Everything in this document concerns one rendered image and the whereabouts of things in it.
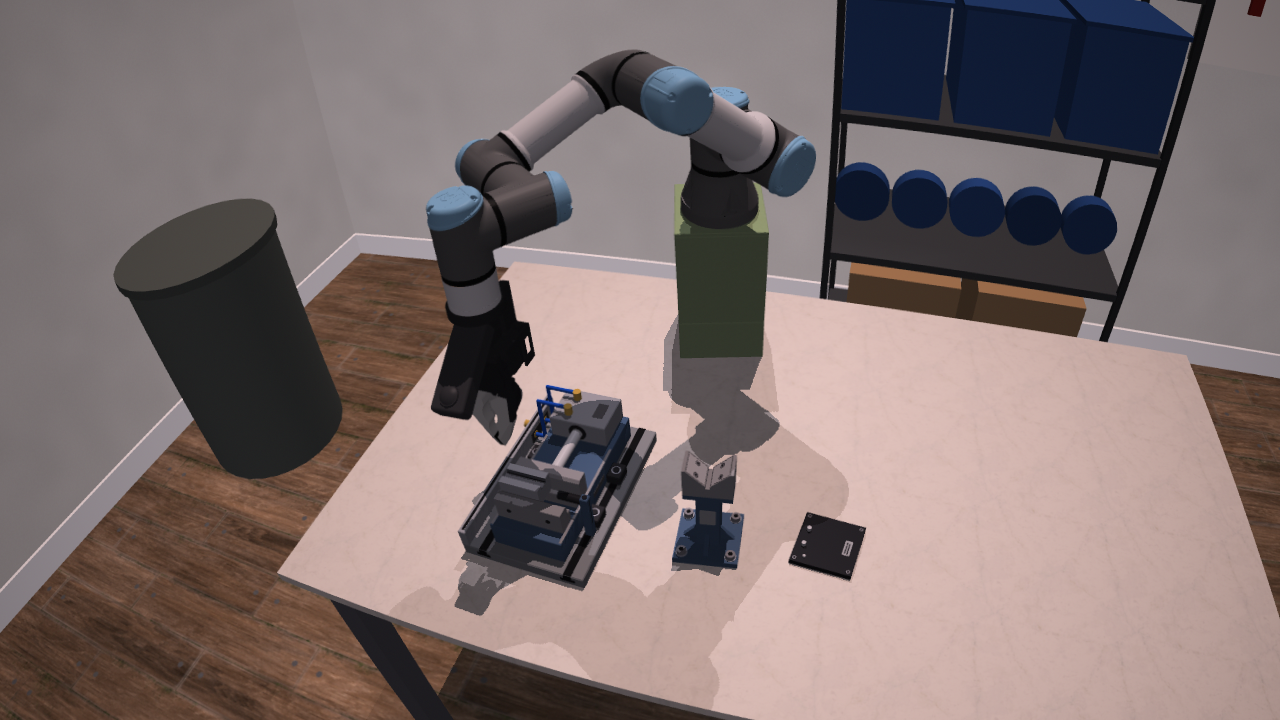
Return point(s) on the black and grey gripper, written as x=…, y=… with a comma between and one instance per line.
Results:
x=506, y=341

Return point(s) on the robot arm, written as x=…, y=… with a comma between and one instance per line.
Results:
x=467, y=223

